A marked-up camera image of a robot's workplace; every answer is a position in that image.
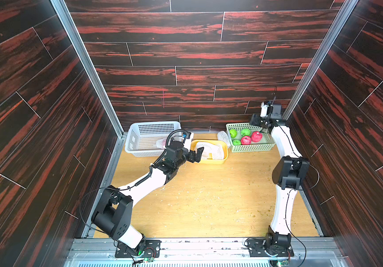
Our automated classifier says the red apple netted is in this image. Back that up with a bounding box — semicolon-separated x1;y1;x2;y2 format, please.
251;131;263;143
241;135;252;145
156;139;166;150

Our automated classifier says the white foam net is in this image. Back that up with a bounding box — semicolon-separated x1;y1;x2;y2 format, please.
217;131;231;148
196;142;225;160

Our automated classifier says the green apple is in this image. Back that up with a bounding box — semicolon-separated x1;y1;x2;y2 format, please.
229;129;238;139
233;139;241;146

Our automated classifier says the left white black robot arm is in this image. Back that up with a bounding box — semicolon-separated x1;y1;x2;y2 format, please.
91;141;204;257

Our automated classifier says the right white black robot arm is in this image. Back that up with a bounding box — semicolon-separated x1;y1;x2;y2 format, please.
250;101;310;257

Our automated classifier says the yellow plastic tub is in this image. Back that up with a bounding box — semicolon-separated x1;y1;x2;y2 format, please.
191;140;228;165

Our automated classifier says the green plastic mesh basket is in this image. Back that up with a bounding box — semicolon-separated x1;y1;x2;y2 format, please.
226;123;275;153

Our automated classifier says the white plastic mesh basket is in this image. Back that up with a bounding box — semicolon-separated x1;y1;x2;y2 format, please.
125;121;181;158

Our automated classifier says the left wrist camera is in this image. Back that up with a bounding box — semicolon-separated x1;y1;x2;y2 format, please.
182;132;194;150

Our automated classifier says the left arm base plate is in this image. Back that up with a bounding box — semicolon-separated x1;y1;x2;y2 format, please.
115;239;161;259

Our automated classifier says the front aluminium rail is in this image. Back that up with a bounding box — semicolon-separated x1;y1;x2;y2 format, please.
64;237;350;267

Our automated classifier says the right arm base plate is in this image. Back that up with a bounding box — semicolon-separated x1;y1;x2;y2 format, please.
244;238;294;258

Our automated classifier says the right aluminium frame post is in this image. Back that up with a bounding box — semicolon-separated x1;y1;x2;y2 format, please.
283;0;358;120

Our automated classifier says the aluminium frame post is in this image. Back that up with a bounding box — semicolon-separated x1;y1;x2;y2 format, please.
50;0;124;138
283;0;358;120

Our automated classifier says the left aluminium frame post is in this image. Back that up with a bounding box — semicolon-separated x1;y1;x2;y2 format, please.
50;0;124;138

